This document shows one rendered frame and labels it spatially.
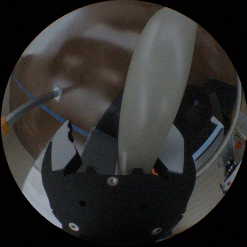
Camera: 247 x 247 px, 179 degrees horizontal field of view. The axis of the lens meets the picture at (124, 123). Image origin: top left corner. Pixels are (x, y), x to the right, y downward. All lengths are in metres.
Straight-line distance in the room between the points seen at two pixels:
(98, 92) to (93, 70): 0.29
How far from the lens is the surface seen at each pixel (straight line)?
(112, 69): 1.10
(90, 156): 0.95
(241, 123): 1.49
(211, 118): 0.61
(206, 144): 0.60
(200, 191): 6.05
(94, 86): 1.14
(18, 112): 1.03
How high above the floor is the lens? 1.08
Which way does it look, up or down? 63 degrees down
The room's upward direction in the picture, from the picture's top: 179 degrees counter-clockwise
